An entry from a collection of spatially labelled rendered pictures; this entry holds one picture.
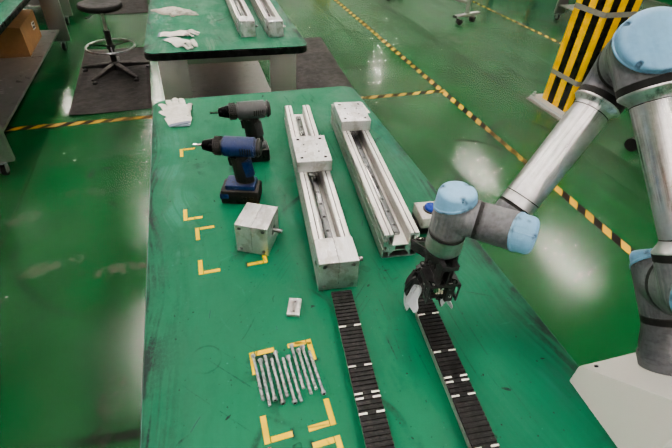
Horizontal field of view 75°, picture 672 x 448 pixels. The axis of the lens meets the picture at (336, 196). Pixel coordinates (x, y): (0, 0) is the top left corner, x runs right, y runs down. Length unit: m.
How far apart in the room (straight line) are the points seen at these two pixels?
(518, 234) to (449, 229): 0.12
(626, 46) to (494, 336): 0.66
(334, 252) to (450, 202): 0.38
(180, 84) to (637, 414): 2.56
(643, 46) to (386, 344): 0.75
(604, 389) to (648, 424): 0.09
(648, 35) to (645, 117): 0.13
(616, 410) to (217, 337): 0.82
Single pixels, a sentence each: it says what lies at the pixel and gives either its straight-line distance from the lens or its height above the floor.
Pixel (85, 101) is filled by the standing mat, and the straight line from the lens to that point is 4.17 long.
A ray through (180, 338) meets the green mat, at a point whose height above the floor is 0.78.
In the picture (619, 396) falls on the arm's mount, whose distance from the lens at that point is 1.05.
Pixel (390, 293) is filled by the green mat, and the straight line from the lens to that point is 1.16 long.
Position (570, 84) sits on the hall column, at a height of 0.27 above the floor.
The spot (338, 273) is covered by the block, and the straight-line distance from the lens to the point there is 1.11.
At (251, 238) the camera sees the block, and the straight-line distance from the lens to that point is 1.21.
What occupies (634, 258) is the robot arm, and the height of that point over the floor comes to 1.05.
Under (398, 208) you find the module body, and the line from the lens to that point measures 1.28.
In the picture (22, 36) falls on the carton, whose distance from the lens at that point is 4.63.
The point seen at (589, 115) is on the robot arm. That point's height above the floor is 1.27.
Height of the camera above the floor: 1.65
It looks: 37 degrees down
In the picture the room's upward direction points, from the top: 3 degrees clockwise
